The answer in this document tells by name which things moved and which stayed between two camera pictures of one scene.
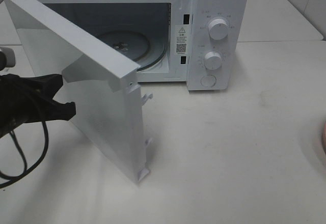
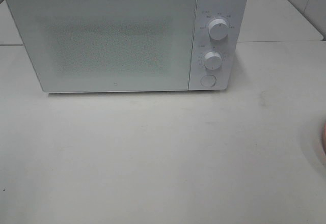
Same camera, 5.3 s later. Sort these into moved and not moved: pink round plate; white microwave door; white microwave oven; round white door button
Moved: white microwave door
Not moved: white microwave oven; round white door button; pink round plate
